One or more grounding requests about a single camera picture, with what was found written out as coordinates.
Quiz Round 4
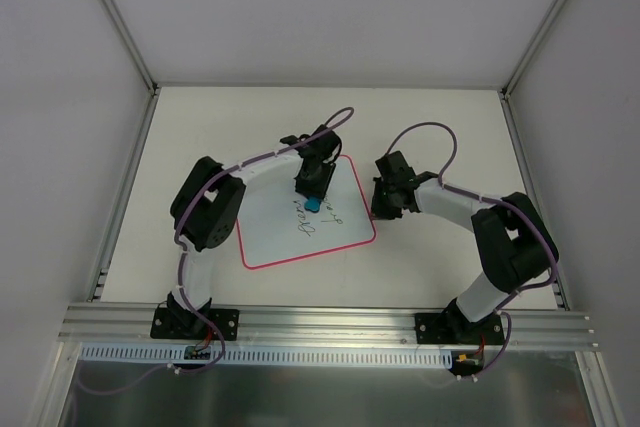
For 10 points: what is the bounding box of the blue bone-shaped eraser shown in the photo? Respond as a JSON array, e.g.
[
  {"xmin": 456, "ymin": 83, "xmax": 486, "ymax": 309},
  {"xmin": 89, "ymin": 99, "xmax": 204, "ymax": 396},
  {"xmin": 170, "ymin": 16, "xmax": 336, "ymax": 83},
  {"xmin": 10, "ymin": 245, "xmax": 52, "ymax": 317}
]
[{"xmin": 303, "ymin": 197, "xmax": 322, "ymax": 213}]

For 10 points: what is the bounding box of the pink framed whiteboard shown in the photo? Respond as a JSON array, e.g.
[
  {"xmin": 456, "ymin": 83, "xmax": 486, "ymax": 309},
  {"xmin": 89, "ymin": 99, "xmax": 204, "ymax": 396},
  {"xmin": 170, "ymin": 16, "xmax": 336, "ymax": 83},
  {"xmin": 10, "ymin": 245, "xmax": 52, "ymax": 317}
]
[{"xmin": 237, "ymin": 155, "xmax": 377, "ymax": 270}]

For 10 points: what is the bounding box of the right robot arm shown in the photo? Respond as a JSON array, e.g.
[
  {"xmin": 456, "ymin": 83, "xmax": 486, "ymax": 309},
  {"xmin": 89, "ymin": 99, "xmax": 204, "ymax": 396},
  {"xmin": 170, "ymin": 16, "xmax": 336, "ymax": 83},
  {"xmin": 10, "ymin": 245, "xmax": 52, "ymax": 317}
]
[{"xmin": 371, "ymin": 151, "xmax": 559, "ymax": 344}]

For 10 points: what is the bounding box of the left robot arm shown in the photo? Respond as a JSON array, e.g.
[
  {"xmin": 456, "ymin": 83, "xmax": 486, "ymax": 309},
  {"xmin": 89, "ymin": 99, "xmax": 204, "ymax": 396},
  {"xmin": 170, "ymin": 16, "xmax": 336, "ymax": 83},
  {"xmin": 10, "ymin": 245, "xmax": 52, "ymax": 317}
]
[{"xmin": 166, "ymin": 124, "xmax": 342, "ymax": 338}]

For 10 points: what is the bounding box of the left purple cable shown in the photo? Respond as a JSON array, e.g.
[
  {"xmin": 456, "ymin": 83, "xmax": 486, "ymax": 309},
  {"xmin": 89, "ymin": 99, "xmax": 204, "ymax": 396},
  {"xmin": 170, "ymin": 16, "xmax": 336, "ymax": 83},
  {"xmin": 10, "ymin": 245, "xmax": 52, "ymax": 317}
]
[{"xmin": 74, "ymin": 106, "xmax": 356, "ymax": 393}]

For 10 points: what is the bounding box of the right aluminium frame post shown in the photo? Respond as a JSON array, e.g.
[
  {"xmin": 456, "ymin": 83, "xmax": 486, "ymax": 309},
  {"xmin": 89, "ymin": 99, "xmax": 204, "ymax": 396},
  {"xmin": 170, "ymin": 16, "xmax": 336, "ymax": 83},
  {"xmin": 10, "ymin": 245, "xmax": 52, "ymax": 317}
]
[{"xmin": 499, "ymin": 0, "xmax": 604, "ymax": 218}]

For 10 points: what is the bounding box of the aluminium frame post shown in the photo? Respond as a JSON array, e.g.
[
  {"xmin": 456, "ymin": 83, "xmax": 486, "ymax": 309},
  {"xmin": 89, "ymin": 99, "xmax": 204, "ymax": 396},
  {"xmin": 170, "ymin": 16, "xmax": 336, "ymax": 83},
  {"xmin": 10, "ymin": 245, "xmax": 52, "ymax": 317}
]
[
  {"xmin": 86, "ymin": 0, "xmax": 159, "ymax": 302},
  {"xmin": 499, "ymin": 0, "xmax": 604, "ymax": 218}
]

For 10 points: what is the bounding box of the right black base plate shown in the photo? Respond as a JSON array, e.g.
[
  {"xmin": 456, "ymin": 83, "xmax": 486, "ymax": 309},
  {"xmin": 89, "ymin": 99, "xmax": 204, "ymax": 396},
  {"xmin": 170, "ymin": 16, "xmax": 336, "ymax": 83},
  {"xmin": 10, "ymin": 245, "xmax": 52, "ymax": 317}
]
[{"xmin": 414, "ymin": 312, "xmax": 506, "ymax": 346}]

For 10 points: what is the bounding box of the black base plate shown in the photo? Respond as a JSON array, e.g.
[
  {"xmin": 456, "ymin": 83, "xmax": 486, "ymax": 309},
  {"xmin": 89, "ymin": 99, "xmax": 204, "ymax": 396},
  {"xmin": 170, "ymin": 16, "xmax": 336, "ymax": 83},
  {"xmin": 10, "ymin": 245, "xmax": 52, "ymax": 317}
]
[
  {"xmin": 414, "ymin": 312, "xmax": 506, "ymax": 346},
  {"xmin": 150, "ymin": 305, "xmax": 240, "ymax": 341}
]

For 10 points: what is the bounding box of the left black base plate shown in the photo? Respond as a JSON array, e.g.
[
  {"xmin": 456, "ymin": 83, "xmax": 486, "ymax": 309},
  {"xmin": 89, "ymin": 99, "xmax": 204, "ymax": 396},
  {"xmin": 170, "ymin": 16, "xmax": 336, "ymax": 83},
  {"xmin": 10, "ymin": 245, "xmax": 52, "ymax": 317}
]
[{"xmin": 150, "ymin": 305, "xmax": 240, "ymax": 341}]

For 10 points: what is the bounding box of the aluminium mounting rail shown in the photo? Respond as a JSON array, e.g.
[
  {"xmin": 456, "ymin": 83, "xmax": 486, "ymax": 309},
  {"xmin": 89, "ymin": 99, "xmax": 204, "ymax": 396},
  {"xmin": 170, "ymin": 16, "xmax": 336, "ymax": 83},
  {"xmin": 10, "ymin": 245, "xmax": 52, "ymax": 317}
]
[{"xmin": 57, "ymin": 302, "xmax": 600, "ymax": 351}]

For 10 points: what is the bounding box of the white slotted cable duct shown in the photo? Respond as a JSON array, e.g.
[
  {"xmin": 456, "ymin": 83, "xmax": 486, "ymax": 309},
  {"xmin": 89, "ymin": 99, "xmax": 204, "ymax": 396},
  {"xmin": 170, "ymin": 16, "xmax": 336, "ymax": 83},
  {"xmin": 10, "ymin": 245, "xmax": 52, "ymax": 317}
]
[{"xmin": 79, "ymin": 343, "xmax": 453, "ymax": 370}]

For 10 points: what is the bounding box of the left aluminium frame post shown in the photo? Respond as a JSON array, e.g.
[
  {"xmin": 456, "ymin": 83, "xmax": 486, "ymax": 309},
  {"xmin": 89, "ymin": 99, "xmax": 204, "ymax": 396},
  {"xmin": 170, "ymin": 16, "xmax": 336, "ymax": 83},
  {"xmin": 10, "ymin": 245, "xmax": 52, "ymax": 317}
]
[{"xmin": 86, "ymin": 0, "xmax": 159, "ymax": 302}]

